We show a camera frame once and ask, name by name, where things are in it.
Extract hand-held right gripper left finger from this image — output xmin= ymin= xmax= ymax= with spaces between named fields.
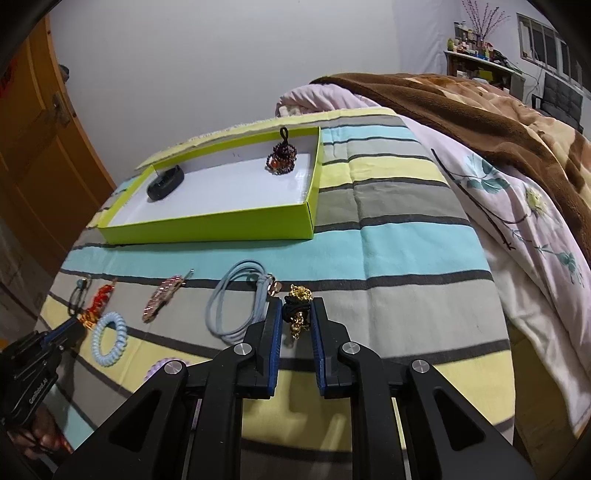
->
xmin=53 ymin=298 xmax=283 ymax=480

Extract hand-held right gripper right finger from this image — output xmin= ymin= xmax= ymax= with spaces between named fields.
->
xmin=310 ymin=298 xmax=539 ymax=480

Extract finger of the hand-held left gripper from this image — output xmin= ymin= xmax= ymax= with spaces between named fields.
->
xmin=38 ymin=318 xmax=88 ymax=354

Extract grey blue elastic hair tie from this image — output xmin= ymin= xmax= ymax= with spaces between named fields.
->
xmin=204 ymin=259 xmax=283 ymax=346

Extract light blue spiral hair tie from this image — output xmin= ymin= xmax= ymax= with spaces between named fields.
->
xmin=91 ymin=311 xmax=127 ymax=367

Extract black hair tie gold charm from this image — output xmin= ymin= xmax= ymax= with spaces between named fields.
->
xmin=283 ymin=284 xmax=315 ymax=344

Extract dark hair tie blue bead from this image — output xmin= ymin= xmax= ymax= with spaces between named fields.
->
xmin=68 ymin=276 xmax=93 ymax=315

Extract red hair tie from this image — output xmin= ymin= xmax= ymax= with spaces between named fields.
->
xmin=90 ymin=279 xmax=118 ymax=315

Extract purple spiral hair tie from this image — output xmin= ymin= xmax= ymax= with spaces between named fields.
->
xmin=143 ymin=357 xmax=185 ymax=381

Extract pink rhinestone hair clip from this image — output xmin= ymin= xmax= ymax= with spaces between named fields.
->
xmin=141 ymin=269 xmax=195 ymax=324

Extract green cardboard box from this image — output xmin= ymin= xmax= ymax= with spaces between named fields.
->
xmin=95 ymin=117 xmax=323 ymax=245

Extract person's left hand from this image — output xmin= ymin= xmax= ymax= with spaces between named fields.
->
xmin=13 ymin=404 xmax=75 ymax=459

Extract striped bed sheet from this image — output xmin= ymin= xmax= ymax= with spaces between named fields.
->
xmin=39 ymin=108 xmax=515 ymax=480

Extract wooden door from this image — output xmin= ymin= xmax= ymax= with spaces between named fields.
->
xmin=0 ymin=18 xmax=116 ymax=278

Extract black wristband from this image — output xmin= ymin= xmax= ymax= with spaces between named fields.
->
xmin=147 ymin=167 xmax=185 ymax=201

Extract door latch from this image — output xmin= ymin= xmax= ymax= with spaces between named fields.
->
xmin=50 ymin=92 xmax=71 ymax=126

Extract pink floral quilt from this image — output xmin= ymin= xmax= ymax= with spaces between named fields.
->
xmin=276 ymin=84 xmax=591 ymax=439

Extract brown fleece blanket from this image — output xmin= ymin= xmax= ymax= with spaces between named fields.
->
xmin=309 ymin=72 xmax=591 ymax=259

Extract row of bottles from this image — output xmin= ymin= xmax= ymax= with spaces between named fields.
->
xmin=445 ymin=21 xmax=509 ymax=61

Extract black chair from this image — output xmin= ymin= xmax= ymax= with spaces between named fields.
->
xmin=533 ymin=72 xmax=585 ymax=132

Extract decorative flower branches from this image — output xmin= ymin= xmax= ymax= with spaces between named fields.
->
xmin=464 ymin=0 xmax=511 ymax=42

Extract window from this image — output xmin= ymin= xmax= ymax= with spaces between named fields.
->
xmin=516 ymin=13 xmax=585 ymax=86

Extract brown beaded hair tie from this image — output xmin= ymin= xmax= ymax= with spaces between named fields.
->
xmin=264 ymin=127 xmax=298 ymax=176

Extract white wall shelf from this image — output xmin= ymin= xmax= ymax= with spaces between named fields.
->
xmin=444 ymin=48 xmax=527 ymax=100

